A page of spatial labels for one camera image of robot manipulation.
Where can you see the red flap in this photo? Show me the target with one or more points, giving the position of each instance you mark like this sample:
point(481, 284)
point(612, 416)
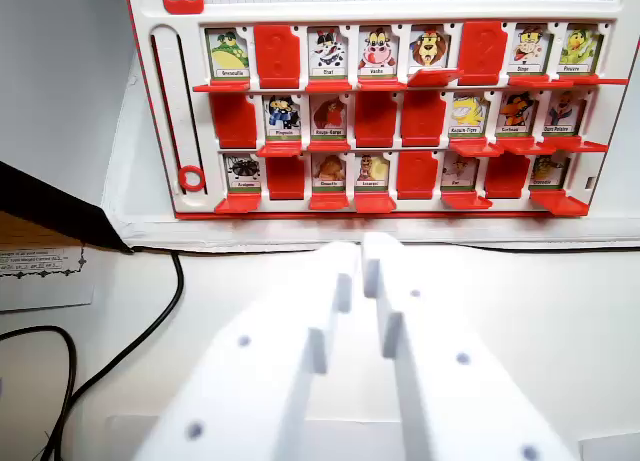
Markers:
point(375, 203)

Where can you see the red and white game board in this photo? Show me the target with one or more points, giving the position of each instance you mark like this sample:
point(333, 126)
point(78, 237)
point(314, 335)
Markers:
point(170, 106)

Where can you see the white printed paper label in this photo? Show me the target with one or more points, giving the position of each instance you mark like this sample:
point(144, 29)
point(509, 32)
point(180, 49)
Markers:
point(45, 286)

